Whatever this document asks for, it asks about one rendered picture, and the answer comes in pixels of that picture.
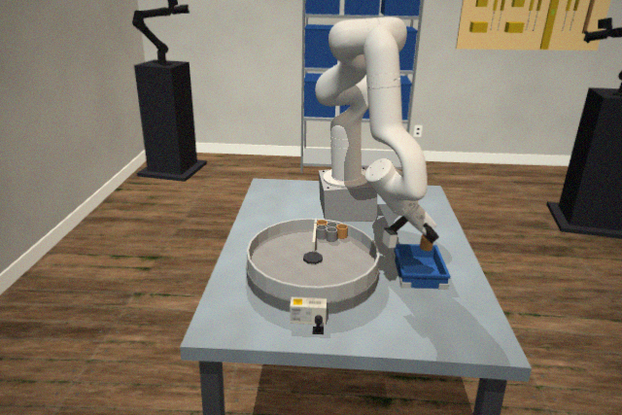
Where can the blue crate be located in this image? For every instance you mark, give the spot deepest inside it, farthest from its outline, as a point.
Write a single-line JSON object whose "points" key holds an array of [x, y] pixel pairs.
{"points": [[419, 268]]}

